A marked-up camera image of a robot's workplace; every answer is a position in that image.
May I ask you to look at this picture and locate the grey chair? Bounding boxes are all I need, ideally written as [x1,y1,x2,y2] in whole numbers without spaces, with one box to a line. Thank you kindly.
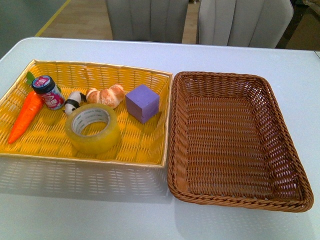
[196,0,294,49]
[105,0,189,44]

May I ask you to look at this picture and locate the yellow wicker basket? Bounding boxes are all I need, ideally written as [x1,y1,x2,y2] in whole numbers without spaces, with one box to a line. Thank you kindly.
[0,60,173,168]

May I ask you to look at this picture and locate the small labelled jar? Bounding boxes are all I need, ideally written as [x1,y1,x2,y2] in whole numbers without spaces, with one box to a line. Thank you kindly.
[31,75,65,110]

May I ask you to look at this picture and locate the brown wicker basket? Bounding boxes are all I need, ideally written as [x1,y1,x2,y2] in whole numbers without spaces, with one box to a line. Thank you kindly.
[167,71,314,213]

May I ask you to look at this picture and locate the toy panda figure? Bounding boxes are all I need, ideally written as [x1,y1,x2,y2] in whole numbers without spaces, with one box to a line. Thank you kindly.
[63,91,87,116]

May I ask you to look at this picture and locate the toy orange carrot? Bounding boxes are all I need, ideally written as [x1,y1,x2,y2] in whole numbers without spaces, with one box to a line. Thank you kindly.
[7,71,45,145]

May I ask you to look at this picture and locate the grey chair left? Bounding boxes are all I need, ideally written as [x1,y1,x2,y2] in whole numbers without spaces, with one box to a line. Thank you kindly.
[105,0,189,44]

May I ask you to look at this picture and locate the toy croissant bread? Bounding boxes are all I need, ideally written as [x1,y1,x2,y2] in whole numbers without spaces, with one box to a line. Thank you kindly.
[86,84,125,109]

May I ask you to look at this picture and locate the grey chair right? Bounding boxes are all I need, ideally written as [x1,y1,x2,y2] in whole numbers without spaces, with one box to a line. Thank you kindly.
[196,0,294,49]

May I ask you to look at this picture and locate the purple foam cube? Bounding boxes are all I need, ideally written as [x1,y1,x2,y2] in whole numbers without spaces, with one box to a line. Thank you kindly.
[125,84,160,124]

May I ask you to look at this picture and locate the yellow packing tape roll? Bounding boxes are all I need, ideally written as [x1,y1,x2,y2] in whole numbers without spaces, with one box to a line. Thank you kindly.
[64,103,121,155]

